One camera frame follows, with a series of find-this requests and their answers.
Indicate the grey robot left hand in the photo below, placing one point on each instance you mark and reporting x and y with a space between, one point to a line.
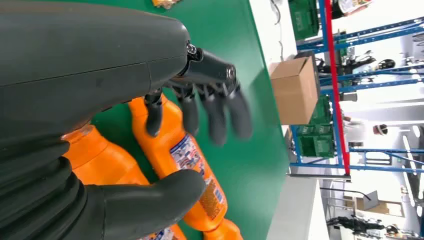
82 49

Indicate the yellow tape patch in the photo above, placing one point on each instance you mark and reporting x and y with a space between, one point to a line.
165 3

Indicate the brown cardboard box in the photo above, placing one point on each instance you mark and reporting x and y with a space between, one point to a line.
293 92

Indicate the green plastic crate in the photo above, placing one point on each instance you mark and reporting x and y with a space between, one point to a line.
303 18
321 111
314 142

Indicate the red bar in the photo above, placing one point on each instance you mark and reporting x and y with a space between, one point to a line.
335 82

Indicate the blue shelf cart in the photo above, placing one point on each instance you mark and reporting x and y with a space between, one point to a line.
314 164

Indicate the white table steel legs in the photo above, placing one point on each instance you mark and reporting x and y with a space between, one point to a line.
291 212

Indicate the flat cardboard carton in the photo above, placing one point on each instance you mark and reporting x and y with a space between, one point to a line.
384 208

